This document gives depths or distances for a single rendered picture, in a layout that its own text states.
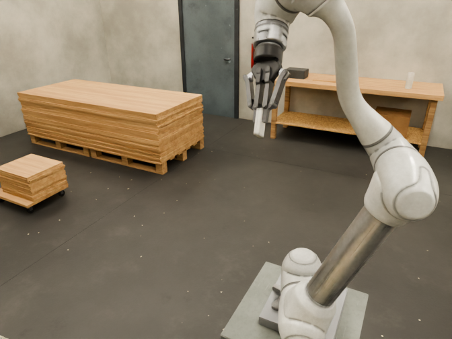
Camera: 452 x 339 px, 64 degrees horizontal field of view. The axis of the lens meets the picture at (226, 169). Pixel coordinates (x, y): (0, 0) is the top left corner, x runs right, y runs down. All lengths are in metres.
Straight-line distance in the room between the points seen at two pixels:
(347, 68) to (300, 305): 0.75
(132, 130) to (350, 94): 3.67
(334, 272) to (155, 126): 3.36
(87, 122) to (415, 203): 4.45
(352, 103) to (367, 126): 0.08
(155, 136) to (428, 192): 3.63
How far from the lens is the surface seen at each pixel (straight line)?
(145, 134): 4.38
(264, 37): 0.97
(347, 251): 1.13
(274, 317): 1.59
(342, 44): 0.97
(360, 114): 1.10
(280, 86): 0.93
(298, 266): 1.41
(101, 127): 4.86
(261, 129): 0.91
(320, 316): 1.27
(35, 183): 4.04
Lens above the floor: 1.97
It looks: 26 degrees down
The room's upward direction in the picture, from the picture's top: 1 degrees counter-clockwise
